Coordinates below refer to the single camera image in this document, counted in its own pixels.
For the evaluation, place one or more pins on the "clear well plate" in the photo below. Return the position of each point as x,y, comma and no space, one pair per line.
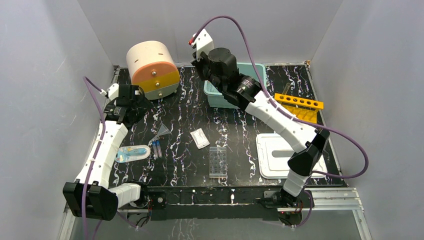
218,167

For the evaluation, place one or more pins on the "small clear plastic bag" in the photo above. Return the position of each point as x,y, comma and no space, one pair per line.
200,138

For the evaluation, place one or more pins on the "blue packaged syringe blister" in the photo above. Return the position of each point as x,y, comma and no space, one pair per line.
133,153

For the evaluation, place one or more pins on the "clear plastic funnel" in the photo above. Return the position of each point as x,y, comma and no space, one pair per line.
163,130

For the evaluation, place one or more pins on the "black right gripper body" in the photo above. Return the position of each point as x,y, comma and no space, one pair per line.
203,69

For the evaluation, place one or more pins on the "blue capped vial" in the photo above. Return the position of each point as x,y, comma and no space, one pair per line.
155,151
158,147

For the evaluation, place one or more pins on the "blue capped vial right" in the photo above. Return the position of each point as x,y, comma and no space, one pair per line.
158,147

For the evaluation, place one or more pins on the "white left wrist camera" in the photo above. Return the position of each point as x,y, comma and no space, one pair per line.
113,91

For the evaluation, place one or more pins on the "blue capped vial left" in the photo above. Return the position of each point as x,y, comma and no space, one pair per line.
155,151

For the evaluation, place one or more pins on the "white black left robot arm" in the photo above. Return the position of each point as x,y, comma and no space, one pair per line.
89,195

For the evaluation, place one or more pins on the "glass test tube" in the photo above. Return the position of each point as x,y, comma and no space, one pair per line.
286,88

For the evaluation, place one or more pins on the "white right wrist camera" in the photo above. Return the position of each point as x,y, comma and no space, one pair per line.
203,43

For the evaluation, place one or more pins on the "cream orange cylindrical centrifuge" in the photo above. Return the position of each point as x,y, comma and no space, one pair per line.
152,68

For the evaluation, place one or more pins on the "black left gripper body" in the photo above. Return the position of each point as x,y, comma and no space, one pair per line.
138,100

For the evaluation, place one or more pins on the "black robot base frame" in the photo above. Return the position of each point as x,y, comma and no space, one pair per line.
221,202

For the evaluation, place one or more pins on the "yellow test tube rack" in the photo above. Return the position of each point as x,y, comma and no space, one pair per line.
304,109

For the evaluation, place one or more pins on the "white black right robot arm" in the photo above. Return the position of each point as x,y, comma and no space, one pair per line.
307,141

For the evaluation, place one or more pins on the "teal plastic bin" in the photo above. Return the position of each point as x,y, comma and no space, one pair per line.
216,99

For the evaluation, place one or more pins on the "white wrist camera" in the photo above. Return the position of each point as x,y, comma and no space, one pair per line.
203,43
113,91

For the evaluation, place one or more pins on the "white bin lid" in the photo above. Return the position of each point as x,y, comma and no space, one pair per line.
273,152

